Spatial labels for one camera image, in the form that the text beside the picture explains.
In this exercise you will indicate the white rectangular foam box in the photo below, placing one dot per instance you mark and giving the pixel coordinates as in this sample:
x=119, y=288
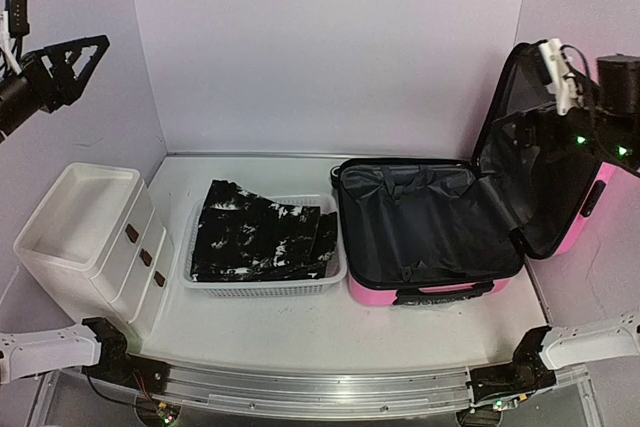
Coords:
x=68, y=237

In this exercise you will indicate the black white patterned garment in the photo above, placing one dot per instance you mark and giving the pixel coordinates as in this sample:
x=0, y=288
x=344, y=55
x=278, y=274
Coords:
x=244, y=237

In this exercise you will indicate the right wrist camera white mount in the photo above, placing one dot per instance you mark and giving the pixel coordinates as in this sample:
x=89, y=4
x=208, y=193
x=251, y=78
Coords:
x=565, y=83

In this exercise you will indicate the white perforated plastic basket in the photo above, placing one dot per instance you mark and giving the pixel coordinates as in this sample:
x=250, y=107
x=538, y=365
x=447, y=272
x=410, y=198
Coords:
x=336, y=271

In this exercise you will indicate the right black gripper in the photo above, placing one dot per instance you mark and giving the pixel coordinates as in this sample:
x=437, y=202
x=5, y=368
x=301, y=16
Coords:
x=545, y=108

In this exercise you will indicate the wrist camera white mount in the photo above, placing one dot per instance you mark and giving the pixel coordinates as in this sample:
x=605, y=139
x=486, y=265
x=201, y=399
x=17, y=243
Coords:
x=565, y=83
x=9, y=58

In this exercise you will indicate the pink hard-shell suitcase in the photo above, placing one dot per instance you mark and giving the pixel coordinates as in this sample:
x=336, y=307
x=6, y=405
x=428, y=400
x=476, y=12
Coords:
x=431, y=231

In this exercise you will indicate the white drawer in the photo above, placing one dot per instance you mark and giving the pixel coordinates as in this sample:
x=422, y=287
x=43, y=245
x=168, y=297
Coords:
x=147, y=311
x=132, y=254
x=147, y=275

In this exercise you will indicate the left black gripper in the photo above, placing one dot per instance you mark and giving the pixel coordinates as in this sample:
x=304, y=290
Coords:
x=63, y=86

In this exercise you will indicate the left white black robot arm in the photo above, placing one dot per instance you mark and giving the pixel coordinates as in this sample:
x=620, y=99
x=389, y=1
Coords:
x=89, y=343

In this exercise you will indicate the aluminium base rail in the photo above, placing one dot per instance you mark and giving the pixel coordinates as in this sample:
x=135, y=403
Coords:
x=326, y=396

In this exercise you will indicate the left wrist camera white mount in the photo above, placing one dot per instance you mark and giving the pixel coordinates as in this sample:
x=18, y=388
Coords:
x=9, y=58

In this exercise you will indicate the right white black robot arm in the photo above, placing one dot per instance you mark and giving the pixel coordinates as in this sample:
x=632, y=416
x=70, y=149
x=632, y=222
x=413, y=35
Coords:
x=545, y=350

